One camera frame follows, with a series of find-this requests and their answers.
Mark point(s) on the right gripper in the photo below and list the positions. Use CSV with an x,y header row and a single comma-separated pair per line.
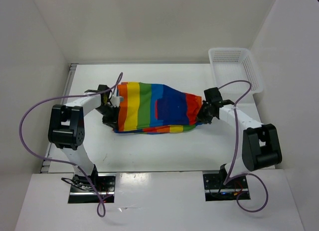
x,y
201,117

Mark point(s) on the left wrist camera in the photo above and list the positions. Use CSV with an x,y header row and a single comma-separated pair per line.
x,y
116,100

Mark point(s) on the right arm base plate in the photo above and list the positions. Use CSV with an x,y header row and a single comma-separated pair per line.
x,y
216,191

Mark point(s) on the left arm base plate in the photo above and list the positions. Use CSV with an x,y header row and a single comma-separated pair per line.
x,y
81,192

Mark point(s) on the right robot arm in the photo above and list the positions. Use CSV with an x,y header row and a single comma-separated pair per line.
x,y
256,144

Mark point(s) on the white plastic basket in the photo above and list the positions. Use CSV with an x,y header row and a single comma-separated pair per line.
x,y
230,64

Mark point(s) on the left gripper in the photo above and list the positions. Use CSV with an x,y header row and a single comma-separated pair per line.
x,y
112,121

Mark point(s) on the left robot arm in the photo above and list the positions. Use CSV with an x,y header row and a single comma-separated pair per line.
x,y
67,128

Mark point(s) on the rainbow striped shorts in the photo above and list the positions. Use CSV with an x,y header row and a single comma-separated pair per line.
x,y
155,109

